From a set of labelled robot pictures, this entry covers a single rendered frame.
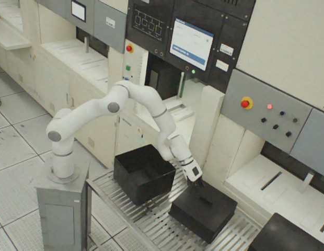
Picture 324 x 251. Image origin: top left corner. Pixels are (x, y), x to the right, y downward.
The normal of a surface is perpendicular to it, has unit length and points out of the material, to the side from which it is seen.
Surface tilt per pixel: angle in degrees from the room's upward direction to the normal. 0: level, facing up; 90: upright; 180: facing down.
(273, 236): 0
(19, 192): 0
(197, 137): 90
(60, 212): 90
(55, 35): 90
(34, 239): 0
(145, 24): 90
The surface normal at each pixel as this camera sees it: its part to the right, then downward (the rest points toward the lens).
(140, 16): -0.70, 0.33
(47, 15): 0.70, 0.50
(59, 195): 0.00, 0.58
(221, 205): 0.15, -0.80
